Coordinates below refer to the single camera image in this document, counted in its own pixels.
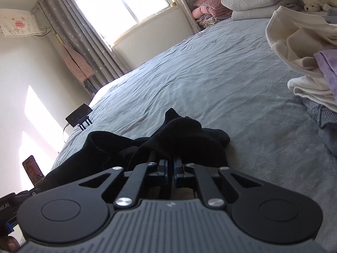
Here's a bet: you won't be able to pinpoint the air conditioner with white cover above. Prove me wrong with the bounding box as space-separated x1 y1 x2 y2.
0 8 52 38

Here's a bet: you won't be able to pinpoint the dark grey hanging cloth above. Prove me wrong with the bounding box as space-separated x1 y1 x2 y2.
84 80 98 96

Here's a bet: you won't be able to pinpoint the grey knit sweater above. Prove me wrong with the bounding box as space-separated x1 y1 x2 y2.
303 99 337 161

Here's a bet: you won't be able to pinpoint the black smartphone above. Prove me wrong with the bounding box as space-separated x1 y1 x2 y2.
22 155 44 187
65 103 93 127

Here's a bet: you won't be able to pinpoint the pink quilted jacket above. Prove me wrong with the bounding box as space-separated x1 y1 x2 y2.
62 43 95 83

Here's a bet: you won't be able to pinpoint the grey star-print curtain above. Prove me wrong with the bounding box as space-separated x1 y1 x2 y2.
35 0 132 91
171 0 204 33

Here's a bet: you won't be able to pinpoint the cream bear-print shirt black sleeves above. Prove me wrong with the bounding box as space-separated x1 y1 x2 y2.
43 108 231 198

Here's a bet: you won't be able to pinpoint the window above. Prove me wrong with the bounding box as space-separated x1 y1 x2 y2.
71 0 177 46

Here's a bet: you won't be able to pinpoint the white plush toy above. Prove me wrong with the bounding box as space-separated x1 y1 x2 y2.
301 0 333 12

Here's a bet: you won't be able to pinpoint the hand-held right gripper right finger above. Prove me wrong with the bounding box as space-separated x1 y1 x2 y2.
173 156 264 209

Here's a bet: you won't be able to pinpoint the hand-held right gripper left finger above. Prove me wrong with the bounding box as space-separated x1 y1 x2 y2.
79 159 169 209

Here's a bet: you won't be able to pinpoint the person's left hand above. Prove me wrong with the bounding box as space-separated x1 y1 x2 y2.
5 236 20 253

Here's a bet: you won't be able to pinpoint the purple garment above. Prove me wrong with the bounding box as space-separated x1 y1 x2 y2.
313 50 337 106

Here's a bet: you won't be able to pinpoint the white folded garment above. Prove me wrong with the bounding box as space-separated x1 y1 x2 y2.
266 5 337 111

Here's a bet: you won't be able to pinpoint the pink pillows pile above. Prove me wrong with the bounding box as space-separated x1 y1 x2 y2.
192 5 233 19

